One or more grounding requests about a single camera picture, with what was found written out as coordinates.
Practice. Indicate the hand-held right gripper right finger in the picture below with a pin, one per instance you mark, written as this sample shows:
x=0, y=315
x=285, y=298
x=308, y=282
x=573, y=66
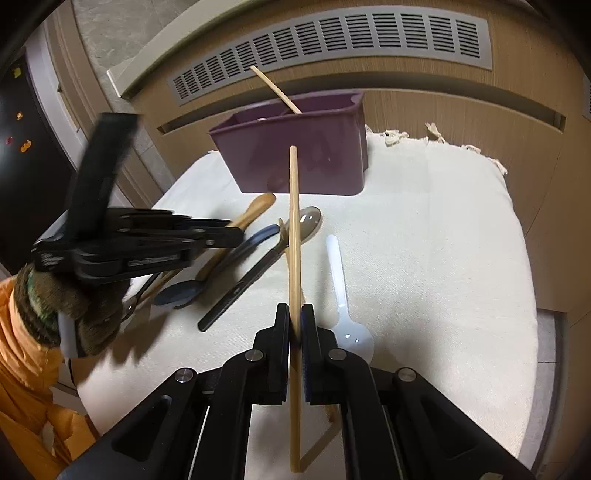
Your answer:
x=307, y=342

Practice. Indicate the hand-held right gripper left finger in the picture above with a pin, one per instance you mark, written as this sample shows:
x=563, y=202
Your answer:
x=282, y=342

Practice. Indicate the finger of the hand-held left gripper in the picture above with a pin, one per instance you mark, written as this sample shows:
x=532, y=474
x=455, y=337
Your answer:
x=147, y=263
x=184, y=228

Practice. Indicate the blue spoon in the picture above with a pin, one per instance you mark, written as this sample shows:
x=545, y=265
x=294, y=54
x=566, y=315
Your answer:
x=180, y=294

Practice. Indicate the wooden chopstick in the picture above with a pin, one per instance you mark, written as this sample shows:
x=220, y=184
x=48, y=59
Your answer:
x=293, y=230
x=318, y=443
x=277, y=90

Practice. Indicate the purple utensil holder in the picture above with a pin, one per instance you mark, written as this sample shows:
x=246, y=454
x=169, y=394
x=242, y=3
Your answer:
x=314, y=152

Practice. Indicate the person's left hand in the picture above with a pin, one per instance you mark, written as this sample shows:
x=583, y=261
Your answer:
x=92, y=318

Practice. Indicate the light wooden utensil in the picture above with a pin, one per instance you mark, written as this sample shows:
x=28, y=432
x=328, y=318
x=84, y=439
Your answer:
x=159, y=286

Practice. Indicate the white plastic spoon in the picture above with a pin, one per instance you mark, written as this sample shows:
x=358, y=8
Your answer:
x=353, y=339

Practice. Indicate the black refrigerator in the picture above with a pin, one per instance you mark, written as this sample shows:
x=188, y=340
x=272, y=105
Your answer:
x=23, y=184

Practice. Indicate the wooden spoon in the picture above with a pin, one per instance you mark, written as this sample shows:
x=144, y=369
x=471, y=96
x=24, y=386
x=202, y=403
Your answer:
x=258, y=207

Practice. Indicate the orange magnet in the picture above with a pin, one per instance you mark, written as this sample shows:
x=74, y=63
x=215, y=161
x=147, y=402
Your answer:
x=25, y=146

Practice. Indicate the white fringed cloth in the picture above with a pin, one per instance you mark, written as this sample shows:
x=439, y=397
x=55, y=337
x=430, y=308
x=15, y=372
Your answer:
x=438, y=254

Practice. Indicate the grey vent grille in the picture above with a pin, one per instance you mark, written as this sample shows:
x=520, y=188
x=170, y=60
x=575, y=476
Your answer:
x=369, y=37

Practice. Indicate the wooden cabinet panel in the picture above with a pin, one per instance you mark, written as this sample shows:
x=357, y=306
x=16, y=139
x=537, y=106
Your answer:
x=461, y=115

